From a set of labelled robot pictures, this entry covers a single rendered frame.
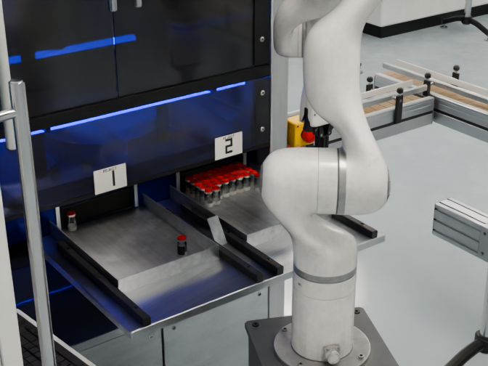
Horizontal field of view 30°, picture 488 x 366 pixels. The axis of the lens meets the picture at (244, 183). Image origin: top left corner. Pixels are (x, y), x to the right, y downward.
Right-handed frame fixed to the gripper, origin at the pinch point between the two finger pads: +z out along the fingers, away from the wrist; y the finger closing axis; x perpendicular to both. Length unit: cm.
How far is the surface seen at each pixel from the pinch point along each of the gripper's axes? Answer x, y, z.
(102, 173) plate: -28, 43, 6
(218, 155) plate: -27.8, 10.1, 10.2
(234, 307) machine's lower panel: -28, 6, 58
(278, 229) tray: -1.9, 11.0, 20.1
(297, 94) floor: -271, -215, 111
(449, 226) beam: -32, -86, 62
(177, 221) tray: -19.0, 28.4, 20.0
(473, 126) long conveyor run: -23, -82, 23
